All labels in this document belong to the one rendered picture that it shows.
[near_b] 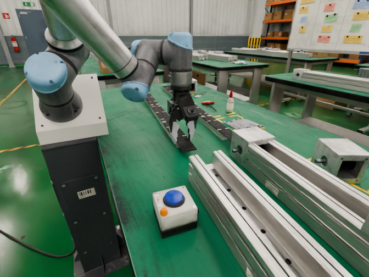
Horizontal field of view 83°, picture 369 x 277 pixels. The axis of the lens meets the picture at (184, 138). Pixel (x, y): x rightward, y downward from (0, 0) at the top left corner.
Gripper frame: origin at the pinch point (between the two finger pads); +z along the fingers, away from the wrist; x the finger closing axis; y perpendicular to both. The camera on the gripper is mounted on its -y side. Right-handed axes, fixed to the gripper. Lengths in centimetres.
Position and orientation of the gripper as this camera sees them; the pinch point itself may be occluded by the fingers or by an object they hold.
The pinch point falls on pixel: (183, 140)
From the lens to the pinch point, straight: 75.9
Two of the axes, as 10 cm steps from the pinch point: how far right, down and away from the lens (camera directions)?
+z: 0.0, 9.0, 4.4
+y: -3.4, -4.2, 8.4
